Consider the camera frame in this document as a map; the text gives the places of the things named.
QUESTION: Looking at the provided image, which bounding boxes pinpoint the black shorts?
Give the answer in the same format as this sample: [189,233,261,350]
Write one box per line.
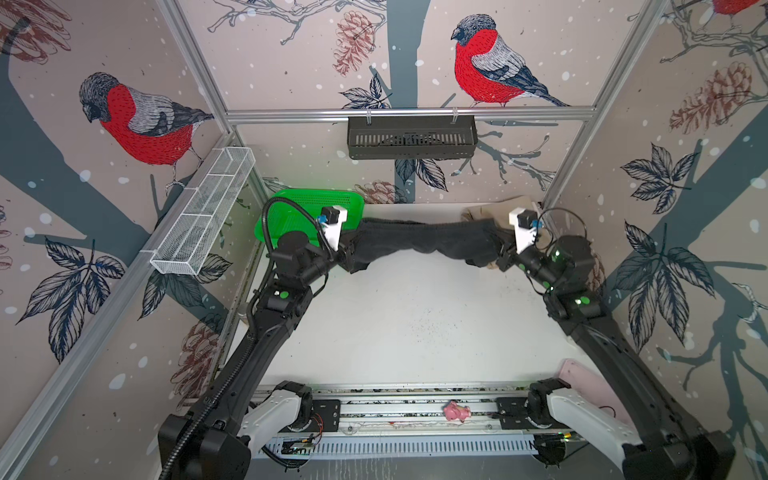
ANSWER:
[339,218,515,273]

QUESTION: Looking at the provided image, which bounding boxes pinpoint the beige drawstring shorts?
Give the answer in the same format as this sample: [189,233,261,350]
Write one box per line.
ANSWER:
[460,196,541,270]

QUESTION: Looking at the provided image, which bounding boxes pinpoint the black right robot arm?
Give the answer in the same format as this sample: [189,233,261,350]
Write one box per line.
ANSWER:
[497,235,735,479]

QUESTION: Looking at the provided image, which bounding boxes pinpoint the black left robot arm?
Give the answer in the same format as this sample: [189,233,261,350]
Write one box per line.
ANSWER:
[158,197,348,479]

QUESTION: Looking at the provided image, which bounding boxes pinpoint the green plastic perforated basket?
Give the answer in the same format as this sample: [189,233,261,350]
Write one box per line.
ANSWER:
[254,188,366,248]

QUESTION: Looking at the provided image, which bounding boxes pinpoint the black hanging slotted basket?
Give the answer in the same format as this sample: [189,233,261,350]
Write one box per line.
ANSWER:
[347,116,478,160]

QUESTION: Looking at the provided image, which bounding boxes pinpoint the pink cloth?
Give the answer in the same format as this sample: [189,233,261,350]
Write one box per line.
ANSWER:
[557,359,635,428]

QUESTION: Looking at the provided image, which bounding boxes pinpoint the pink toy figure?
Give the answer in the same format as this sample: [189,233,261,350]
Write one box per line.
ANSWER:
[443,401,472,423]

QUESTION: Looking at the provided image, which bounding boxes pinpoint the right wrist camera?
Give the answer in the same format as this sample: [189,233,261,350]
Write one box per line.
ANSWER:
[509,207,539,254]

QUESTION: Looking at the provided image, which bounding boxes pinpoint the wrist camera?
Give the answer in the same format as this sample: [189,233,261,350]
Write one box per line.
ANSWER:
[509,207,539,254]
[318,205,348,251]

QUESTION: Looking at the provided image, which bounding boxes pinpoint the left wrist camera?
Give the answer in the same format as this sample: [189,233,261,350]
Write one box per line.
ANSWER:
[318,205,348,251]

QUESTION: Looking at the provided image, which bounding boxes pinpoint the horizontal aluminium rail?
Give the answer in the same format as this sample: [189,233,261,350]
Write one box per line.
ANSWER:
[225,106,596,125]

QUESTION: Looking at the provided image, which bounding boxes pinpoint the white wire mesh shelf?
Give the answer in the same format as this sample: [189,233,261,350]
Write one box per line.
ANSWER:
[150,147,255,276]

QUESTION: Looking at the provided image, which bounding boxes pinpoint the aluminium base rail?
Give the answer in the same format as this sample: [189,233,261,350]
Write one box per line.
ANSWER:
[173,381,655,460]

